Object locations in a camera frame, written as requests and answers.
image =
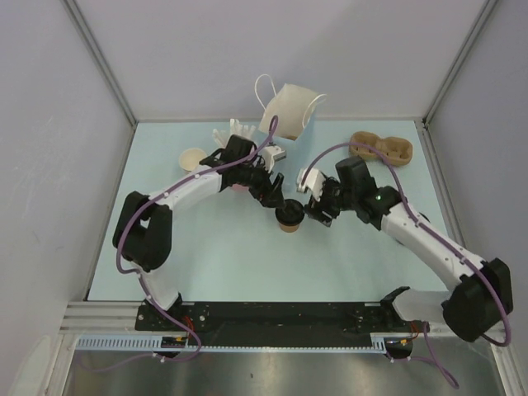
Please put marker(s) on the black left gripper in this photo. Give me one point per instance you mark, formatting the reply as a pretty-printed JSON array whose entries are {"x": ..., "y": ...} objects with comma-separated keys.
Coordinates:
[{"x": 268, "y": 195}]

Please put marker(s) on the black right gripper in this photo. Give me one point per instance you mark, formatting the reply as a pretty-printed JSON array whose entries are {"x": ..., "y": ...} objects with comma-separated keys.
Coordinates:
[{"x": 315, "y": 208}]

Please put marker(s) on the black plastic cup lid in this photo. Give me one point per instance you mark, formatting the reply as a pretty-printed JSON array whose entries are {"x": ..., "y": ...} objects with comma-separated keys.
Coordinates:
[{"x": 291, "y": 213}]

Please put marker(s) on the white and blue paper bag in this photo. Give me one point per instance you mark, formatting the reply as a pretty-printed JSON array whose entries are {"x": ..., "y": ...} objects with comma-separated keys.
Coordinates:
[{"x": 292, "y": 104}]

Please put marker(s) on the single brown paper cup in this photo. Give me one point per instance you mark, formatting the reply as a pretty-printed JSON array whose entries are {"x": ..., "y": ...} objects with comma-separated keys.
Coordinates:
[{"x": 289, "y": 228}]

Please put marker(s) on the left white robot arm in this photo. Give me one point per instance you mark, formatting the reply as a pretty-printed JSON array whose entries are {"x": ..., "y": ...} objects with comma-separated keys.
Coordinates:
[{"x": 143, "y": 234}]

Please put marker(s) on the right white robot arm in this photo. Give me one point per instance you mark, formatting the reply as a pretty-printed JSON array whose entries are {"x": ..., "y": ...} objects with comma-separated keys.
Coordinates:
[{"x": 478, "y": 293}]

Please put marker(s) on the pink straw holder cup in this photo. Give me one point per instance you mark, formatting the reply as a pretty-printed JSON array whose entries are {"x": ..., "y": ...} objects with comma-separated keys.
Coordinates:
[{"x": 239, "y": 188}]

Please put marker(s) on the bundle of wrapped white straws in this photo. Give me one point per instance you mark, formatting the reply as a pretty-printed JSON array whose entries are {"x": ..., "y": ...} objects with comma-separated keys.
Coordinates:
[{"x": 222, "y": 137}]

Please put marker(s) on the stack of brown paper cups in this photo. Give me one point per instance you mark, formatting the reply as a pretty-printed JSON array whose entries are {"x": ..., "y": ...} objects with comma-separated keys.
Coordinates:
[{"x": 190, "y": 159}]

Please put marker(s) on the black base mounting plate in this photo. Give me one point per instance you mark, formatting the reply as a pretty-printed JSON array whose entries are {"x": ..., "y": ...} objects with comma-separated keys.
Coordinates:
[{"x": 291, "y": 325}]

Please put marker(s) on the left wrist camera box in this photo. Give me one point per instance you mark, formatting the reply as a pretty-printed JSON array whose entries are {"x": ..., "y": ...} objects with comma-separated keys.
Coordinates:
[{"x": 271, "y": 155}]

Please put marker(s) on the aluminium frame rail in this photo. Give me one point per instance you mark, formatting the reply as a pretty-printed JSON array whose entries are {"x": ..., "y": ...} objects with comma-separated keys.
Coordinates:
[{"x": 138, "y": 326}]

